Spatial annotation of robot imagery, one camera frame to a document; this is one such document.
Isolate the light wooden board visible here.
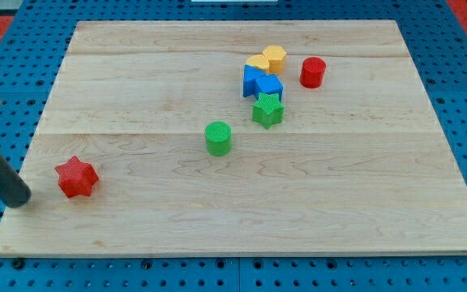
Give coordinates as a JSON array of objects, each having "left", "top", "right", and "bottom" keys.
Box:
[{"left": 0, "top": 20, "right": 467, "bottom": 258}]

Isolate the green cylinder block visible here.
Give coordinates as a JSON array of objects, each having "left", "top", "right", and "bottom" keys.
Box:
[{"left": 204, "top": 121, "right": 232, "bottom": 157}]

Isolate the green star block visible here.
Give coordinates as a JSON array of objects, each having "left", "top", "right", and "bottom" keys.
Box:
[{"left": 252, "top": 92, "right": 285, "bottom": 129}]

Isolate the blue cube block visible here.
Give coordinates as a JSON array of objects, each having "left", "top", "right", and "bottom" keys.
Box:
[{"left": 254, "top": 74, "right": 284, "bottom": 101}]

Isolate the blue triangle block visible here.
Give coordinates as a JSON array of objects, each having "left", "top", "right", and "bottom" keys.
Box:
[{"left": 242, "top": 65, "right": 266, "bottom": 97}]

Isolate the yellow half-round block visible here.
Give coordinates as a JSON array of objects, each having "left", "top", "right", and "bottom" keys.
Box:
[{"left": 246, "top": 54, "right": 270, "bottom": 73}]

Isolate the yellow hexagon block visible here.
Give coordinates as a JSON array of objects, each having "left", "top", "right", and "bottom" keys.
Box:
[{"left": 263, "top": 45, "right": 287, "bottom": 75}]

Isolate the red cylinder block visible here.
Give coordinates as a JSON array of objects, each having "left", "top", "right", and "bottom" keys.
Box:
[{"left": 299, "top": 57, "right": 327, "bottom": 88}]

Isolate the red star block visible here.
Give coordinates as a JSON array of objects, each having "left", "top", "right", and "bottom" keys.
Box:
[{"left": 54, "top": 156, "right": 99, "bottom": 198}]

